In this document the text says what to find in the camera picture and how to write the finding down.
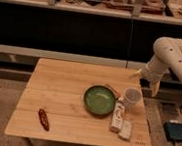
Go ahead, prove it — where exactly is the orange snack packet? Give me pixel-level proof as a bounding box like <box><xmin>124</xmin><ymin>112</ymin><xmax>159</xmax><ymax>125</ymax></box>
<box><xmin>105</xmin><ymin>84</ymin><xmax>120</xmax><ymax>99</ymax></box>

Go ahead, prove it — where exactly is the wooden table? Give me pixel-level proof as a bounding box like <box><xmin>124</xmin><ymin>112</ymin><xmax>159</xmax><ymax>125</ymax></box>
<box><xmin>5</xmin><ymin>58</ymin><xmax>152</xmax><ymax>146</ymax></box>

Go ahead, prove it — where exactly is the red tray with items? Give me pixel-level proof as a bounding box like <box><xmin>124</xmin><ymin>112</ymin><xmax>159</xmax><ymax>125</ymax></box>
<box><xmin>105</xmin><ymin>0</ymin><xmax>165</xmax><ymax>14</ymax></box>

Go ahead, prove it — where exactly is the green ceramic bowl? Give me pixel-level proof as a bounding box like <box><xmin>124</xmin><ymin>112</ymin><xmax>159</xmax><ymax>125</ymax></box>
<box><xmin>83</xmin><ymin>85</ymin><xmax>116</xmax><ymax>116</ymax></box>

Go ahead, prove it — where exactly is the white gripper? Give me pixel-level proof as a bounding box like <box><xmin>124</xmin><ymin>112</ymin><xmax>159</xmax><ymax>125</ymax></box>
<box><xmin>129</xmin><ymin>64</ymin><xmax>161</xmax><ymax>97</ymax></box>

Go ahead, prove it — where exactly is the white paper cup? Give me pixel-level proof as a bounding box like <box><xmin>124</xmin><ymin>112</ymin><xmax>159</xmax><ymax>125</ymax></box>
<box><xmin>123</xmin><ymin>89</ymin><xmax>142</xmax><ymax>107</ymax></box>

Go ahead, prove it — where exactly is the red chili pepper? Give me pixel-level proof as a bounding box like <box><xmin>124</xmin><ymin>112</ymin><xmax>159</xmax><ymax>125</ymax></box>
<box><xmin>38</xmin><ymin>109</ymin><xmax>49</xmax><ymax>130</ymax></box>

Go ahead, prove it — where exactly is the white sponge block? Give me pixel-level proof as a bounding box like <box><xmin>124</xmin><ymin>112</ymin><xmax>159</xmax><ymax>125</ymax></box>
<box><xmin>119</xmin><ymin>120</ymin><xmax>132</xmax><ymax>141</ymax></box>

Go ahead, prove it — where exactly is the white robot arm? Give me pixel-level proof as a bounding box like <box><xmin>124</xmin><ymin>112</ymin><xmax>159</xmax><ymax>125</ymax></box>
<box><xmin>130</xmin><ymin>37</ymin><xmax>182</xmax><ymax>97</ymax></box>

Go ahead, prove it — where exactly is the long wooden shelf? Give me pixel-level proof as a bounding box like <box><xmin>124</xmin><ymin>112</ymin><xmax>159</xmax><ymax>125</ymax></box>
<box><xmin>0</xmin><ymin>44</ymin><xmax>145</xmax><ymax>69</ymax></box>

